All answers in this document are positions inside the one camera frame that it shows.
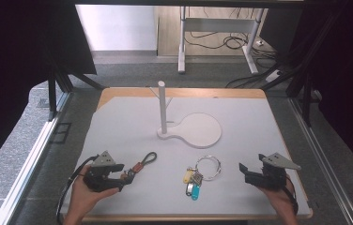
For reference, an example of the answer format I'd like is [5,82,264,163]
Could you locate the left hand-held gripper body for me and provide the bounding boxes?
[84,150,126,192]

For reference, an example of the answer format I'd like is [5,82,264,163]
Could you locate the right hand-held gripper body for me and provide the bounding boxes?
[244,152,302,191]

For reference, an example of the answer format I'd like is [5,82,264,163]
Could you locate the leather keychain with black loop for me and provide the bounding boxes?
[124,151,158,181]

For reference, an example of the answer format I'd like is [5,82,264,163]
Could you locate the person's right hand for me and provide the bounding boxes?
[258,176,297,217]

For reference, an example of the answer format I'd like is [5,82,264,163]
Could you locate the white table mat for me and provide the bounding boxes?
[61,96,311,218]

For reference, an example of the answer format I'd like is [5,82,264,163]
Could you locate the white key holder stand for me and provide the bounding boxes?
[148,81,223,150]

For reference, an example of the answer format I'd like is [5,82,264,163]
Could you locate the white power strip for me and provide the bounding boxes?
[265,69,284,83]

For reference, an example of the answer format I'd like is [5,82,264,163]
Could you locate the black curtain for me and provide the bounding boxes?
[0,0,98,181]
[290,0,353,174]

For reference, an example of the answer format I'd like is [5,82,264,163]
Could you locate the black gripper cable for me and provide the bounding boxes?
[55,154,100,225]
[285,174,299,217]

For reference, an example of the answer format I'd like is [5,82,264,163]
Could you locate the key ring with coloured tags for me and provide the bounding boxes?
[182,155,223,202]

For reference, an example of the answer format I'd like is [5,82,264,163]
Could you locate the aluminium rail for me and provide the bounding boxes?
[290,97,353,225]
[0,92,72,225]

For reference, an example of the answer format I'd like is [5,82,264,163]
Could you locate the black metal frame strut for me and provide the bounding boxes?
[47,62,107,122]
[260,12,323,128]

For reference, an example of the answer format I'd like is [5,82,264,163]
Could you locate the black floor cables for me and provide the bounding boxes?
[185,31,280,89]

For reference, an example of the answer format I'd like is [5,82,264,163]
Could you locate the white desk frame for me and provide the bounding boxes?
[177,6,265,75]

